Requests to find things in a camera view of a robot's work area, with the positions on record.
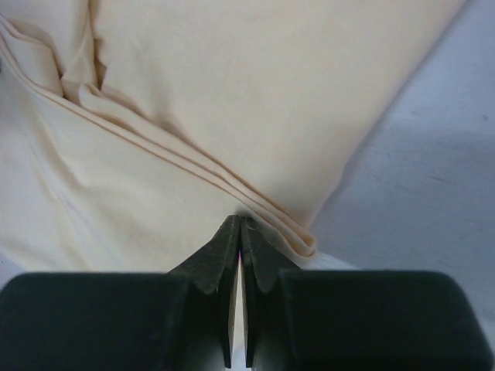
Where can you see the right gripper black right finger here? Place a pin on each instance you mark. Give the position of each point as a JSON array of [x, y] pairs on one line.
[[264, 257]]

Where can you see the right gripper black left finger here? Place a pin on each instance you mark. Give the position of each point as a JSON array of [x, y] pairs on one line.
[[213, 268]]

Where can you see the cream yellow t-shirt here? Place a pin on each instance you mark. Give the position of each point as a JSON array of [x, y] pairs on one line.
[[131, 129]]

